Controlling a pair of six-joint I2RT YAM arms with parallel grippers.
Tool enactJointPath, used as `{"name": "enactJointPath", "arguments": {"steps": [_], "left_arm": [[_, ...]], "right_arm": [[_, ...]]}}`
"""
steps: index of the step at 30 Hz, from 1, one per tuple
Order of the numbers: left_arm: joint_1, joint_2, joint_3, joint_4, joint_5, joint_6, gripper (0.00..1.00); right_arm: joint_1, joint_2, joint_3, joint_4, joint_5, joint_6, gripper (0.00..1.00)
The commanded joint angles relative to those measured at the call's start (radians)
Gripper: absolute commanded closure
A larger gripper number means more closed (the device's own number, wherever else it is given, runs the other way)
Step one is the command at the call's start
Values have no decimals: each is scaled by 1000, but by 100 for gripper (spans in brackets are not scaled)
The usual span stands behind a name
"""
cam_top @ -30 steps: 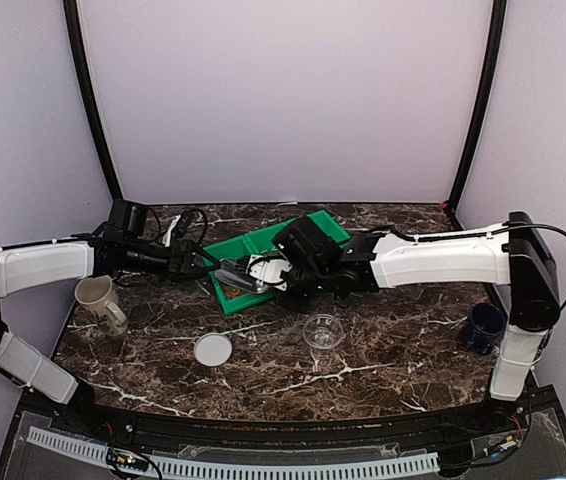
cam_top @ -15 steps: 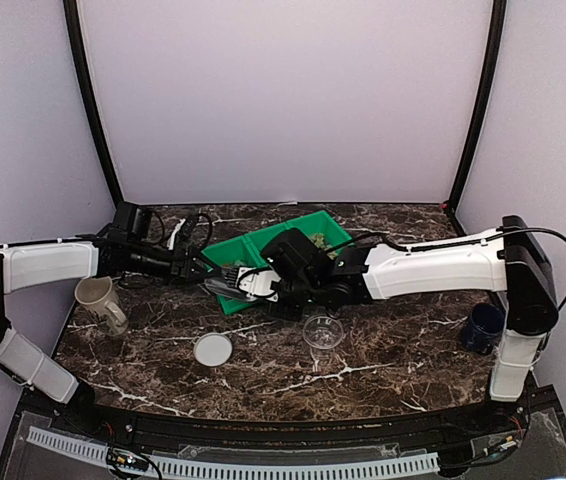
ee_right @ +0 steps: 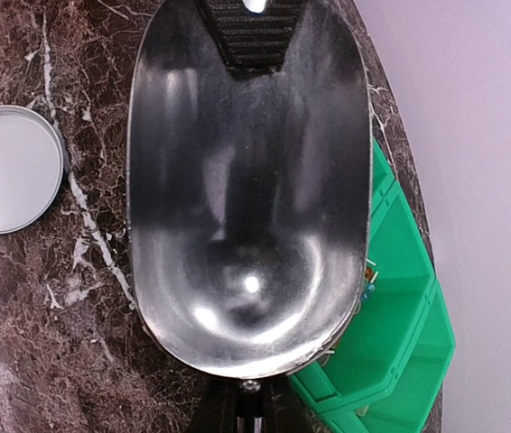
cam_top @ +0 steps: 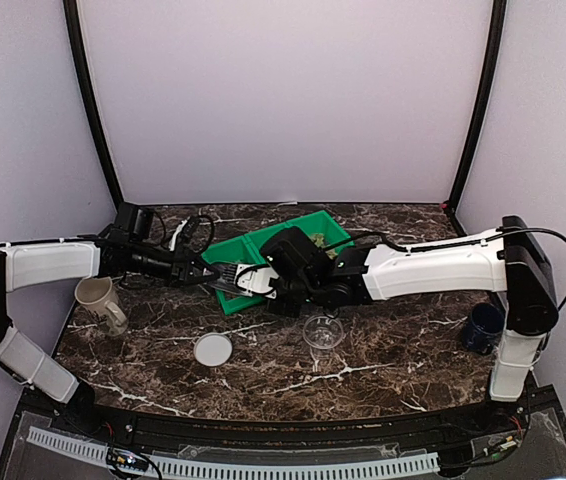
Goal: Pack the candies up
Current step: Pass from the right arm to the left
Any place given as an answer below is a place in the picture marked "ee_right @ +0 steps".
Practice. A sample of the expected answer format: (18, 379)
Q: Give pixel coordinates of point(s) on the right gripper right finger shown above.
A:
(282, 410)

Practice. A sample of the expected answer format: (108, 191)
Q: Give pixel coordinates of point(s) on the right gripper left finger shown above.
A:
(216, 410)

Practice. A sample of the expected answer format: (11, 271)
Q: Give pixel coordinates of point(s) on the green three-compartment bin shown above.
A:
(388, 367)

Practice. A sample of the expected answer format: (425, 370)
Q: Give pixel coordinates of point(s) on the metal scoop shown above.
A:
(249, 178)

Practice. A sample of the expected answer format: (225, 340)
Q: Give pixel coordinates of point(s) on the white jar lid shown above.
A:
(31, 167)

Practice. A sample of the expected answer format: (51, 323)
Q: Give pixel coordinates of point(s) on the wrapped colourful candies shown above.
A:
(369, 282)

